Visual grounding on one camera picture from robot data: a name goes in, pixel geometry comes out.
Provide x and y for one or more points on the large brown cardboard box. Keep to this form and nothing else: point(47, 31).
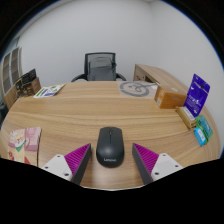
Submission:
point(33, 87)

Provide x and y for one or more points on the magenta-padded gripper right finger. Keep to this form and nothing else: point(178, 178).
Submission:
point(163, 165)

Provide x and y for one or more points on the green box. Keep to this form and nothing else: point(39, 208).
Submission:
point(205, 128)

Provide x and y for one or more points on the wooden side cabinet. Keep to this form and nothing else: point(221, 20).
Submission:
point(160, 75)

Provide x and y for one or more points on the small tan box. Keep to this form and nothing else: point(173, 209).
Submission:
point(186, 117)

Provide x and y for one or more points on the black computer mouse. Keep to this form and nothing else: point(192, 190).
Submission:
point(110, 146)

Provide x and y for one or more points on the small brown cardboard box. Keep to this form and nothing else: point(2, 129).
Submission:
point(18, 89)

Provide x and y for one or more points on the grey mesh office chair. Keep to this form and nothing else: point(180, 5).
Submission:
point(100, 68)

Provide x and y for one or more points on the purple card package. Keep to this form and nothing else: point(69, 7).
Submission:
point(196, 95)

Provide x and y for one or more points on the black printed box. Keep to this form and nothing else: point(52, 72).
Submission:
point(28, 76)

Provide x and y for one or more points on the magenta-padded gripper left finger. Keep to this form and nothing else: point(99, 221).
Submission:
point(60, 165)

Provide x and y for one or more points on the small blue box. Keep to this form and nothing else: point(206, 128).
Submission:
point(200, 136)

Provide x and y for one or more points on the wooden shelf unit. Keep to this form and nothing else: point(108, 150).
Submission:
point(10, 73)

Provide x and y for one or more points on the white green printed leaflet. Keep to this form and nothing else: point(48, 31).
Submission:
point(49, 91)

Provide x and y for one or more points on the orange cardboard box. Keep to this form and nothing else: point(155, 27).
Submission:
point(170, 97)

